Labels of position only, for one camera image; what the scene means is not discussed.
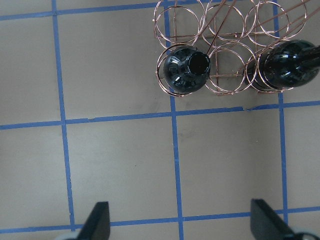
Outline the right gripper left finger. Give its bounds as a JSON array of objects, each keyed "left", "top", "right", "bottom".
[{"left": 76, "top": 201, "right": 111, "bottom": 240}]

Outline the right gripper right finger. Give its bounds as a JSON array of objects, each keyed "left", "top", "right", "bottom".
[{"left": 250, "top": 199, "right": 295, "bottom": 240}]

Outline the dark wine bottle left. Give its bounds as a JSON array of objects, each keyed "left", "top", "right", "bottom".
[{"left": 259, "top": 40, "right": 320, "bottom": 90}]

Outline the dark wine bottle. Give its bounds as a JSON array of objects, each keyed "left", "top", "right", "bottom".
[
  {"left": 163, "top": 46, "right": 211, "bottom": 94},
  {"left": 259, "top": 40, "right": 320, "bottom": 90}
]

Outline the dark wine bottle right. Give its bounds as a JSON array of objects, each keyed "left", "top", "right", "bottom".
[{"left": 163, "top": 46, "right": 211, "bottom": 94}]

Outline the copper wire wine basket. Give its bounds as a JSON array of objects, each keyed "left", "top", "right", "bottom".
[{"left": 153, "top": 0, "right": 312, "bottom": 98}]

